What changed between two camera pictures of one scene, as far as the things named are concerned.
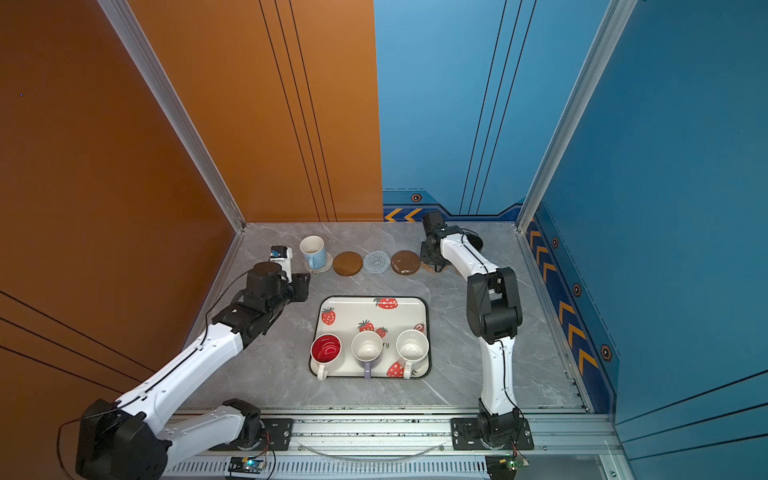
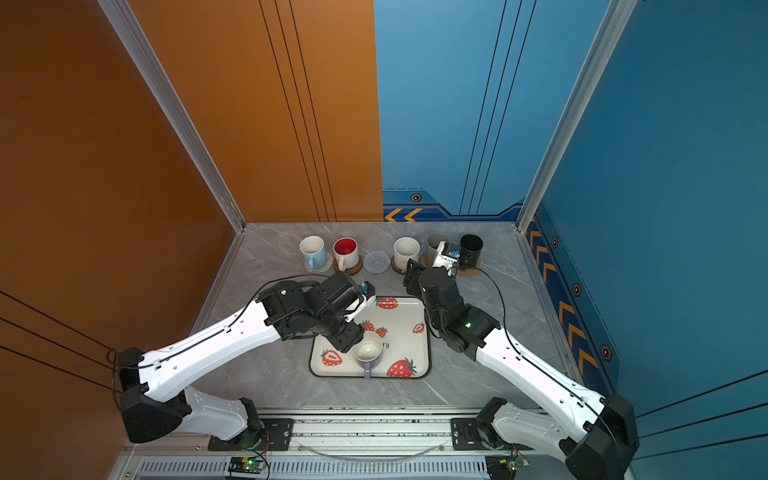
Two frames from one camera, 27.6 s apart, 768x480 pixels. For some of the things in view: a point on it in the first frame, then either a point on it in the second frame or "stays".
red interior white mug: (325, 350) -> (346, 251)
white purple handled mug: (367, 347) stays
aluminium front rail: (564, 434) stays
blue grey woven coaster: (376, 262) stays
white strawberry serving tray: (386, 316) stays
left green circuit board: (245, 464) stays
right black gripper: (424, 255) -> (413, 280)
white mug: (412, 346) -> (405, 248)
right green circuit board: (503, 467) stays
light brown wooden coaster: (348, 263) stays
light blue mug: (313, 248) stays
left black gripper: (300, 286) -> (353, 336)
